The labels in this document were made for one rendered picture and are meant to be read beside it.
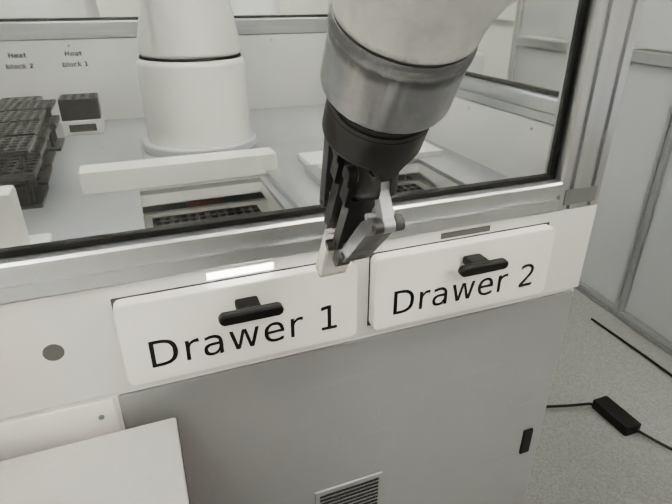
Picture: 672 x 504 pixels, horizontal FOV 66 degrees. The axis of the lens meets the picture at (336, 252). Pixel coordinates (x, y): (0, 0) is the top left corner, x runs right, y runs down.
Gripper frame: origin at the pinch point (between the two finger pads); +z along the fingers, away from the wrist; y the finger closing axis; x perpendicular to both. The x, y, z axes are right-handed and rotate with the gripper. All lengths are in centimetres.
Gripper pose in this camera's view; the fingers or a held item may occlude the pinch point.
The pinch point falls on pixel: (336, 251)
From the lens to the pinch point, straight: 52.1
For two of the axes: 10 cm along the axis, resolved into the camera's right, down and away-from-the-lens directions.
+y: -3.1, -8.3, 4.6
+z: -1.6, 5.3, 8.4
